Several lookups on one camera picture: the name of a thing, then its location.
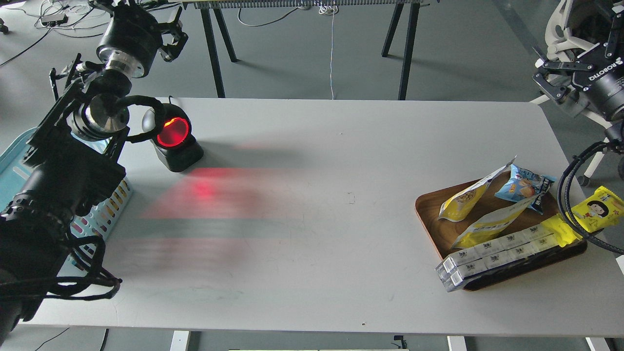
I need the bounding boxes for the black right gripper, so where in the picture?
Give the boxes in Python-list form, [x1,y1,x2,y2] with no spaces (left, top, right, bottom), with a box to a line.
[532,38,624,121]

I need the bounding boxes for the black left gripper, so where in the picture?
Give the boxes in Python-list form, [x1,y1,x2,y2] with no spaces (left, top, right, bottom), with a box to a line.
[96,0,189,78]

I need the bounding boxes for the yellow nut snack pouch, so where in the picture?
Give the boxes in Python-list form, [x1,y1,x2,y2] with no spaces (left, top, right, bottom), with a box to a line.
[437,155,517,222]

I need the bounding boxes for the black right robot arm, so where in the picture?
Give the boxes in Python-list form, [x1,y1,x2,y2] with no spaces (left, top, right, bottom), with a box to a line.
[532,39,624,186]

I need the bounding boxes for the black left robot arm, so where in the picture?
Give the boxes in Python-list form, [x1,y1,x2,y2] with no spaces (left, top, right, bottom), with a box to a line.
[1,0,188,340]

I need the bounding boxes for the blue snack bag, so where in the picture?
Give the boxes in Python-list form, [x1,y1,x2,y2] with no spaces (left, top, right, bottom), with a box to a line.
[494,164,557,214]

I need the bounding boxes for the yellow cartoon snack bag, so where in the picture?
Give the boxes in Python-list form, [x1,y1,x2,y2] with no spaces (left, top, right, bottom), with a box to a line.
[540,186,624,247]

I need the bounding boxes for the light blue plastic basket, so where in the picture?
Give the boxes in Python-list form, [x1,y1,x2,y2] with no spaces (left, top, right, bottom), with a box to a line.
[1,129,129,279]

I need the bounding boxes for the yellow white snack pouch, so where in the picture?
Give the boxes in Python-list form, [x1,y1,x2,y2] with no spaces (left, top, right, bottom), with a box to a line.
[451,197,535,249]

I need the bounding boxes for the white boxed snack pack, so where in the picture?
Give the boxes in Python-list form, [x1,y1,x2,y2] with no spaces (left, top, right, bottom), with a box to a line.
[435,224,561,293]

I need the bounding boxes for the black trestle table legs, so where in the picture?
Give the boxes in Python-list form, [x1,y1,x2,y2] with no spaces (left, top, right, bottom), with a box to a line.
[181,0,430,100]

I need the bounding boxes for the black barcode scanner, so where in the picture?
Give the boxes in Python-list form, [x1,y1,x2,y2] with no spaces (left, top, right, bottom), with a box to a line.
[151,96,204,173]

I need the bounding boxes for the black power adapter with cables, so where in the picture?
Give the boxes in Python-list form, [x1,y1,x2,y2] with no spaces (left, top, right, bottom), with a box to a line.
[0,0,113,67]

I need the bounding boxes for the black right arm cable loop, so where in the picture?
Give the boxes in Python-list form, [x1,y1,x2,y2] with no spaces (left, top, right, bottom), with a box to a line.
[557,140,624,255]

